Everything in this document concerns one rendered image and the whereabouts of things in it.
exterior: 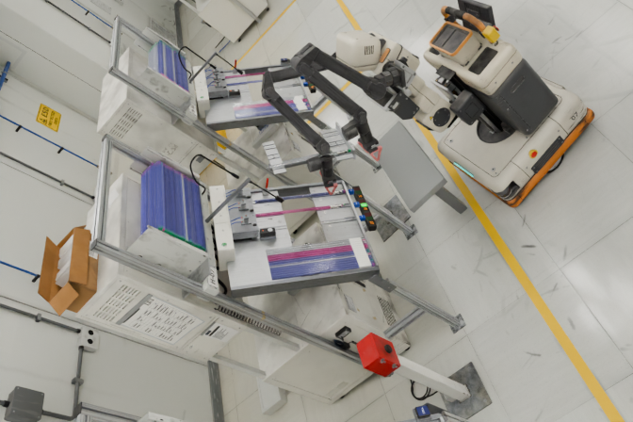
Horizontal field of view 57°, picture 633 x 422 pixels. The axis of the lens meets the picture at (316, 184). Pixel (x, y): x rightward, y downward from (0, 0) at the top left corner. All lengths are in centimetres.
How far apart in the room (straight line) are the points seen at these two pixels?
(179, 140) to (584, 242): 247
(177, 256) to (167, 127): 136
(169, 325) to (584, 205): 216
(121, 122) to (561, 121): 256
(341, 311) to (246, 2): 498
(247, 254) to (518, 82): 158
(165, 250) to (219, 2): 501
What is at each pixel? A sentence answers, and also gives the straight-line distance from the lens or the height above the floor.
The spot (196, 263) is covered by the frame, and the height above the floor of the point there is 141.
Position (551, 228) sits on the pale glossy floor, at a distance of 330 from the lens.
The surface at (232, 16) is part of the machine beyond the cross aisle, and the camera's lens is 737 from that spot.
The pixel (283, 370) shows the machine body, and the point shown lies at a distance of 329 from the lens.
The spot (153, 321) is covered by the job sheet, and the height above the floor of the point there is 142.
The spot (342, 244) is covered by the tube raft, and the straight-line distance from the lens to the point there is 291.
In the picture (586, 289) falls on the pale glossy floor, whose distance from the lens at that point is 310.
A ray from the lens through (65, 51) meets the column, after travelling 573.
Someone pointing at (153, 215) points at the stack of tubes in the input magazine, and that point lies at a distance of 269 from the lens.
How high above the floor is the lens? 270
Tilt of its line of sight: 35 degrees down
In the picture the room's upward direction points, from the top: 57 degrees counter-clockwise
